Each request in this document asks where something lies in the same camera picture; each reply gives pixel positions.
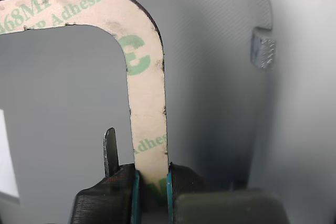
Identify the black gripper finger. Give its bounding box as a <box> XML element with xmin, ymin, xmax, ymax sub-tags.
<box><xmin>69</xmin><ymin>127</ymin><xmax>143</xmax><ymax>224</ymax></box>
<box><xmin>166</xmin><ymin>162</ymin><xmax>289</xmax><ymax>224</ymax></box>

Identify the rectangular frame with adhesive liner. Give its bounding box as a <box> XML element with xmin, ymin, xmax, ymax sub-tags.
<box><xmin>0</xmin><ymin>0</ymin><xmax>170</xmax><ymax>205</ymax></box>

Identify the grey holder with black legs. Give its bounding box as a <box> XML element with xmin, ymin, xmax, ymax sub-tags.
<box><xmin>0</xmin><ymin>0</ymin><xmax>277</xmax><ymax>204</ymax></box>

